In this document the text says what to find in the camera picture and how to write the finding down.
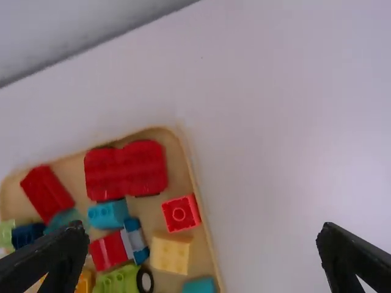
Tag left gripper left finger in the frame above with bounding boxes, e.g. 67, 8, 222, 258
0, 219, 90, 293

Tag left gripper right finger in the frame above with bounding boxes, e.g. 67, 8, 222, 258
315, 222, 391, 293

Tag dark blue toy brick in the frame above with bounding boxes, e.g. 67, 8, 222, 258
11, 222, 46, 253

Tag teal toy brick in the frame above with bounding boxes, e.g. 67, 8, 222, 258
182, 276, 218, 293
87, 198, 129, 231
43, 207, 89, 237

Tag light green toy brick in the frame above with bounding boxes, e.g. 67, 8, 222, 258
0, 219, 16, 254

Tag orange toy brick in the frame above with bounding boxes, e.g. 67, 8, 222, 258
75, 267, 96, 293

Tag green wheeled toy base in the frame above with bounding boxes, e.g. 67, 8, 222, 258
91, 264, 155, 293

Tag blue and white toy brick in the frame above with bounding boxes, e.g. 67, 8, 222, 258
120, 217, 150, 266

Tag red wheeled toy base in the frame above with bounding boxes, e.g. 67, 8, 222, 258
83, 139, 169, 202

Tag pale yellow toy brick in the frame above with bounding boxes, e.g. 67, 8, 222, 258
149, 230, 194, 276

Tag red square toy brick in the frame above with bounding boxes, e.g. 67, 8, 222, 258
161, 194, 202, 234

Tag tan tray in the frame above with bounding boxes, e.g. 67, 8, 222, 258
0, 126, 226, 293

